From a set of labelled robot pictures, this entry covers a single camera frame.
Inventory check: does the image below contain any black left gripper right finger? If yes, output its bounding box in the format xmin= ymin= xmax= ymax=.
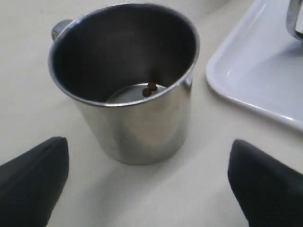
xmin=227 ymin=140 xmax=303 ymax=227

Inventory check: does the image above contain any upper kibble inside left mug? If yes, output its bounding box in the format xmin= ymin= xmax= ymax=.
xmin=147 ymin=82 xmax=157 ymax=91

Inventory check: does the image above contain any steel mug with kibble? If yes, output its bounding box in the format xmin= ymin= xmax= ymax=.
xmin=285 ymin=0 xmax=303 ymax=42

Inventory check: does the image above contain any lower kibble inside left mug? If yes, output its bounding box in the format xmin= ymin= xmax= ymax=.
xmin=142 ymin=88 xmax=152 ymax=97

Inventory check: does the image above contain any white plastic tray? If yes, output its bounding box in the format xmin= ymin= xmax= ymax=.
xmin=205 ymin=0 xmax=303 ymax=131

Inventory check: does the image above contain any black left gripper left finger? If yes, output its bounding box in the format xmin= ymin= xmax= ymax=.
xmin=0 ymin=137 xmax=69 ymax=227

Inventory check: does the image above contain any kibble inside mug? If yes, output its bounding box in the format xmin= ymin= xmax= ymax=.
xmin=142 ymin=88 xmax=152 ymax=97
xmin=147 ymin=82 xmax=157 ymax=91

